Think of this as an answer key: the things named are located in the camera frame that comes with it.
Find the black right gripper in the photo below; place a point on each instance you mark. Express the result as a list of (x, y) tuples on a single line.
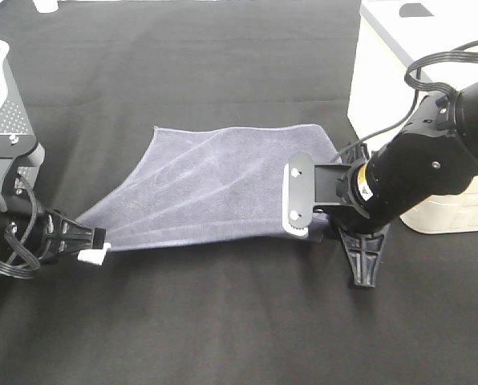
[(333, 194)]

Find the white lid with grey rim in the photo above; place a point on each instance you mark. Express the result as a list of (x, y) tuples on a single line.
[(394, 34)]

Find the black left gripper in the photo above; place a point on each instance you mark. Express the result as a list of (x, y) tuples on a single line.
[(42, 236)]

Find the black table cloth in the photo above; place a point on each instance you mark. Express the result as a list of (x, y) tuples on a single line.
[(96, 78)]

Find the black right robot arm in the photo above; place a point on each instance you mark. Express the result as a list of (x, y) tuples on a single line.
[(434, 154)]

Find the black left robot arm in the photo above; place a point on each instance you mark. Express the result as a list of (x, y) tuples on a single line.
[(17, 204)]

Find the grey-purple microfibre towel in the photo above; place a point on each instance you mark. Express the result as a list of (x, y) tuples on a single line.
[(193, 188)]

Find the silver camera bracket right wrist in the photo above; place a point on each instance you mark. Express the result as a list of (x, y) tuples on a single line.
[(298, 195)]

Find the grey perforated plastic basket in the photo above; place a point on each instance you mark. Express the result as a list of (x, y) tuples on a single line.
[(14, 120)]

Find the grey camera mount left wrist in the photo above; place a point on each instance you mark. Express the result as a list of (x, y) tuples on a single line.
[(14, 151)]

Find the white cylinder at table edge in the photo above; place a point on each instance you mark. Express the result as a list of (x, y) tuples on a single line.
[(46, 6)]

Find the cream woven-pattern storage box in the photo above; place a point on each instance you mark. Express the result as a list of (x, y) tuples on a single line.
[(373, 107)]

